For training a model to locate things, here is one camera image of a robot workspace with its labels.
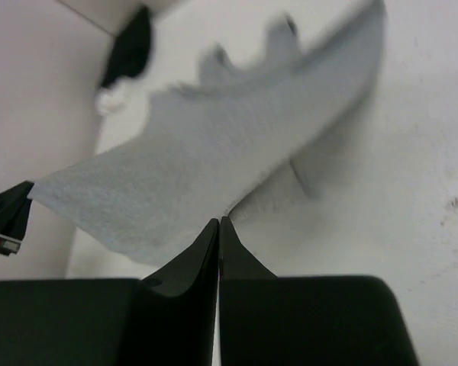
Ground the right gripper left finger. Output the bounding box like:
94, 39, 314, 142
0, 219, 218, 365

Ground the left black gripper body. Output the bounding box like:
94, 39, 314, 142
0, 236, 21, 256

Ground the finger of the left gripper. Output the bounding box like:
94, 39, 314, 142
0, 181, 34, 243

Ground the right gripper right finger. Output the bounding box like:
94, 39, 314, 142
219, 217, 418, 365

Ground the grey tank top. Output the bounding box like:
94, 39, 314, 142
29, 1, 385, 266

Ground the folded white tank top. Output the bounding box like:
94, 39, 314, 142
95, 77, 138, 117

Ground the folded black tank top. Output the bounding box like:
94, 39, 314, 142
98, 4, 153, 89

